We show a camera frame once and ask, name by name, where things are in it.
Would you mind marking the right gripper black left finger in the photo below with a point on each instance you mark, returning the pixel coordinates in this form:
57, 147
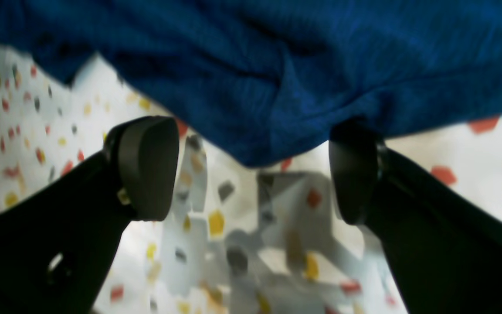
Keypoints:
57, 247

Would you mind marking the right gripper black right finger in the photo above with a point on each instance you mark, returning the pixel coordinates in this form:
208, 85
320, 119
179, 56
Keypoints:
444, 253

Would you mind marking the navy blue t-shirt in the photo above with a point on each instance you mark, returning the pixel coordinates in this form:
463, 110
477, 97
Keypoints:
267, 79

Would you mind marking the terrazzo patterned tablecloth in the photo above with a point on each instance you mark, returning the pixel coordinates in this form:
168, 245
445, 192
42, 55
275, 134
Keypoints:
237, 241

